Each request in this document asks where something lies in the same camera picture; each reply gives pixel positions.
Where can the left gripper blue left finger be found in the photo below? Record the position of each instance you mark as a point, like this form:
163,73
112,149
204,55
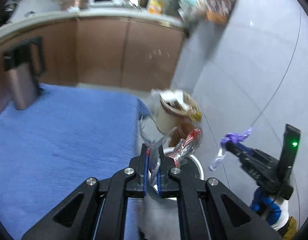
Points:
138,185

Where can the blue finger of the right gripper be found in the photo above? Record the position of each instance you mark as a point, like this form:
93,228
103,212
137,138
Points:
234,148

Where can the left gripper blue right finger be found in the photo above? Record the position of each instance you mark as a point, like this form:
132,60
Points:
168,184

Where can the purple plastic wrapper strip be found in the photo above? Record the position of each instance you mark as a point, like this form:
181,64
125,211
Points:
228,138

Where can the clear silver plastic wrapper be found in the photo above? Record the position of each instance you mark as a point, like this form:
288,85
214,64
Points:
176,148

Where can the beige trash bin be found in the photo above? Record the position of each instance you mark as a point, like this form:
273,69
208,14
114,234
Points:
172,107

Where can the brown kitchen cabinet fronts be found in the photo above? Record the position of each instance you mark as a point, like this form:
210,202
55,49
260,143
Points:
113,51

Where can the blue gloved right hand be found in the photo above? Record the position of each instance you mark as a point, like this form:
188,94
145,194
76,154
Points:
275,208

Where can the amber plastic jar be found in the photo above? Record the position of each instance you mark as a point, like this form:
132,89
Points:
182,132

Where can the blue fluffy table mat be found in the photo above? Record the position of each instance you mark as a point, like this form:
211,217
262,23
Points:
66,136

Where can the yellow detergent bottle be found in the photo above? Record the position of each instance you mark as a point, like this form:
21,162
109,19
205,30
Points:
155,7

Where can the copper and black electric kettle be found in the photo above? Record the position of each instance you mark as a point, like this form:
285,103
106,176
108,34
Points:
21,74

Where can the copper rice cooker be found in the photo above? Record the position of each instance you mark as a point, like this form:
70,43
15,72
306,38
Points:
66,4

